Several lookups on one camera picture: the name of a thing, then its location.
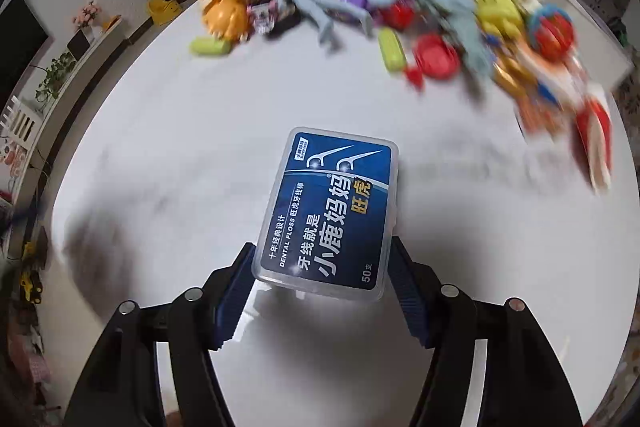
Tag yellow toy vehicle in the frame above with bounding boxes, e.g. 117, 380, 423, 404
19, 271, 45, 304

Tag small red toy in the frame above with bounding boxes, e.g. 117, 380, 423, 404
378, 1, 417, 31

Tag red and blue ball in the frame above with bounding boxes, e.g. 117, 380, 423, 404
529, 3, 577, 61

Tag black television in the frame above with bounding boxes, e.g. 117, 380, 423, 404
0, 0, 52, 100

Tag floral patterned sofa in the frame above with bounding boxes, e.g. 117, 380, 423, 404
611, 71, 640, 125

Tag small green capsule case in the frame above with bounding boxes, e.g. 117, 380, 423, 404
189, 35, 232, 58
378, 28, 407, 74

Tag red and white snack packet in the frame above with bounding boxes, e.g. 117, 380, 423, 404
574, 96, 614, 194

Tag blue label dental floss box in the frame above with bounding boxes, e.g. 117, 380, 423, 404
251, 126, 401, 303

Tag orange-haired doll head toy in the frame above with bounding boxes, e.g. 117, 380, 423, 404
199, 0, 251, 44

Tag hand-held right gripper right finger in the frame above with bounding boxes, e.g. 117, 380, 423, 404
390, 237, 586, 427

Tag pink flower bouquet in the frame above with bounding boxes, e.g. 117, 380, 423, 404
73, 3, 102, 31

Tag green trailing plant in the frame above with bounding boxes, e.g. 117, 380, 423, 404
34, 51, 77, 104

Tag white slatted rack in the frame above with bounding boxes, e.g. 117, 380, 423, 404
0, 96, 42, 144

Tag pink patterned toy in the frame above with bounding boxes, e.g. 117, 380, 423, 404
244, 0, 297, 36

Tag gold and orange wrappers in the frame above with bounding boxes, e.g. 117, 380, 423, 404
491, 41, 577, 135

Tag red round plastic toy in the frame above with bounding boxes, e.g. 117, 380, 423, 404
406, 33, 462, 88

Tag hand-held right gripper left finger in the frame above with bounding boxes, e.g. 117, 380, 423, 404
65, 242, 261, 427

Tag small yellow chair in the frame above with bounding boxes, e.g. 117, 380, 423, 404
149, 0, 183, 26

